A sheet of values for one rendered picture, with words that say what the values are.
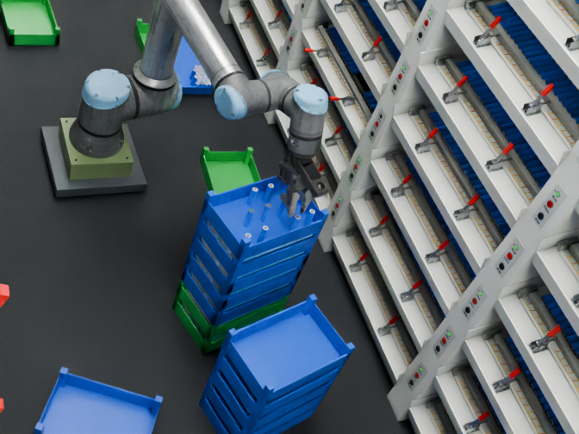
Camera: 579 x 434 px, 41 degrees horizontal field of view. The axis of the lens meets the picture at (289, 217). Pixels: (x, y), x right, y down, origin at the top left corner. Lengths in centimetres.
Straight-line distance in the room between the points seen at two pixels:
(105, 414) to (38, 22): 185
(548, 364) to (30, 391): 142
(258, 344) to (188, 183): 97
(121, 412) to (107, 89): 104
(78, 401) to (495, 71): 147
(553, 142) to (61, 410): 151
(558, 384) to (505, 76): 78
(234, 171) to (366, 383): 99
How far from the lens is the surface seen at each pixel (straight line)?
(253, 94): 204
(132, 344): 250
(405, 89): 242
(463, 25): 223
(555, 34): 195
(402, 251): 258
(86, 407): 237
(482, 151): 216
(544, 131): 198
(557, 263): 198
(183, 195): 293
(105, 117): 268
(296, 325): 226
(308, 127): 203
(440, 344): 234
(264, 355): 217
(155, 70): 266
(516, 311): 210
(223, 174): 304
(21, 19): 359
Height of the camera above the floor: 209
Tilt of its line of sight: 45 degrees down
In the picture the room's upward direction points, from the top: 23 degrees clockwise
